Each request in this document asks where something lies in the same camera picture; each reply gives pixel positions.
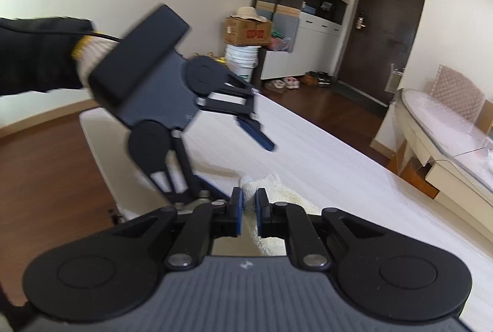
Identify shoes on floor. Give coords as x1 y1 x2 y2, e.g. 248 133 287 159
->
263 71 332 93

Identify left gloved hand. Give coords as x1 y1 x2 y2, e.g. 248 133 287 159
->
72 33 119 88

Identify dark brown door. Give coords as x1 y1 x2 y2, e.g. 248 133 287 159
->
338 0 425 105

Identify white plastic bucket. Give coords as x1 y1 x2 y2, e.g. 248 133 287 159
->
225 44 260 82

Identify white cabinet with shelves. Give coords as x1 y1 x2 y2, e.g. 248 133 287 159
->
253 0 349 82

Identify cream terry towel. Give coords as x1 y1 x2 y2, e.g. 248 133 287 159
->
237 172 323 258

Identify yellow snack bags pile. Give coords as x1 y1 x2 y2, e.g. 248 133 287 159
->
192 52 226 67

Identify cardboard box with red print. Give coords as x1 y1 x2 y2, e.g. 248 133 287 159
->
224 17 271 46

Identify straw hat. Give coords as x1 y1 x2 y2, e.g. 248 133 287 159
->
231 7 268 22

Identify cream dining table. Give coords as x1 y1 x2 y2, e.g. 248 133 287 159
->
391 89 492 240

